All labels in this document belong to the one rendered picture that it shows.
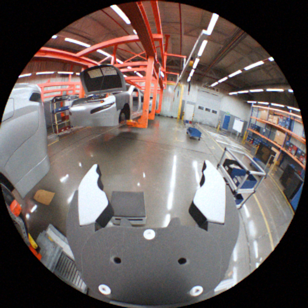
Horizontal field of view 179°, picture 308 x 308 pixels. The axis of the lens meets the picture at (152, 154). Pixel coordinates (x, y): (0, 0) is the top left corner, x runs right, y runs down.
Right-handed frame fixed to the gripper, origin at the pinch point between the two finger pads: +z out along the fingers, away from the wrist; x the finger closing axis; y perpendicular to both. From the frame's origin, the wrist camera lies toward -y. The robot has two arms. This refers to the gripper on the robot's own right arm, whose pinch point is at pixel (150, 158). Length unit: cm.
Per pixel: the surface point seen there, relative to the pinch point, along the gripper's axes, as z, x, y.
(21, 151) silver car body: 15, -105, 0
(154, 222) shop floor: 42, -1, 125
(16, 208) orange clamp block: -20, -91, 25
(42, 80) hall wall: 496, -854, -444
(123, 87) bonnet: 283, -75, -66
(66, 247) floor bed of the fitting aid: -23, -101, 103
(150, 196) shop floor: 87, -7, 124
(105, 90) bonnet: 298, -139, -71
